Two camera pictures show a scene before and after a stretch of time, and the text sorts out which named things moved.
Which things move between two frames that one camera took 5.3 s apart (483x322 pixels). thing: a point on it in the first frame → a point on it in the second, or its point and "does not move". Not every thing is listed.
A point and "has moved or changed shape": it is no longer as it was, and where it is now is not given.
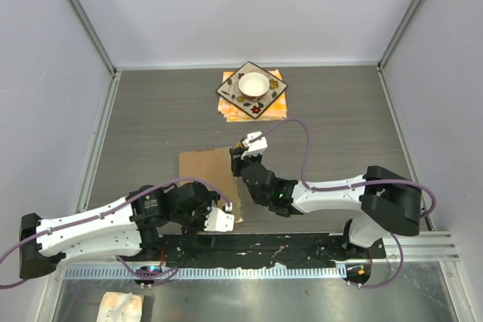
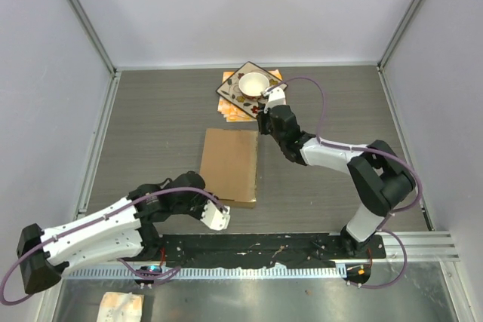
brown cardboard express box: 213,164 has moved or changed shape
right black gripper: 237,161 → 261,118
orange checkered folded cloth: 232,112 does not move
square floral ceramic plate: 230,90 does not move
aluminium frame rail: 427,246 does not move
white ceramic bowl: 253,85 does not move
